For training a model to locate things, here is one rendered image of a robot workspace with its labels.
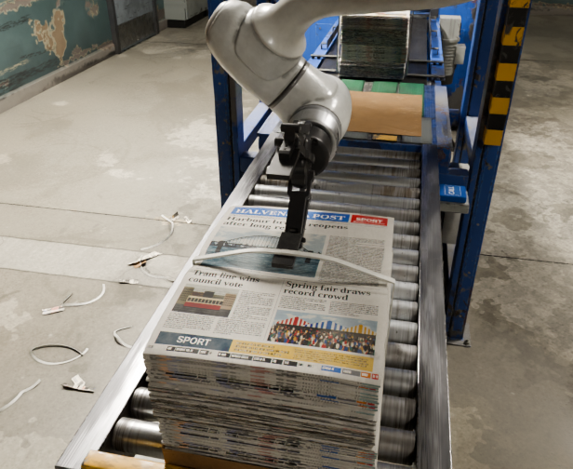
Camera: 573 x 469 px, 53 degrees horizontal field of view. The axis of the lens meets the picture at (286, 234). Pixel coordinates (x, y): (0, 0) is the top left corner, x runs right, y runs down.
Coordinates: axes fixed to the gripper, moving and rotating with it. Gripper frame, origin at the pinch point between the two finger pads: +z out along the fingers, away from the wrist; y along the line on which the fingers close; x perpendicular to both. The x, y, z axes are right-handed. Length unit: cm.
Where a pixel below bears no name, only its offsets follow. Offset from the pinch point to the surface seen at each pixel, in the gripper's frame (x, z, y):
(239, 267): 6.5, 0.0, 9.3
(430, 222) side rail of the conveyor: -23, -59, 39
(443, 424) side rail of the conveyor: -24.7, 3.8, 32.8
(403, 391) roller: -18.6, -3.4, 35.2
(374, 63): 1, -185, 46
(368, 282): -11.8, -0.6, 9.9
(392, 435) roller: -17.2, 7.4, 32.4
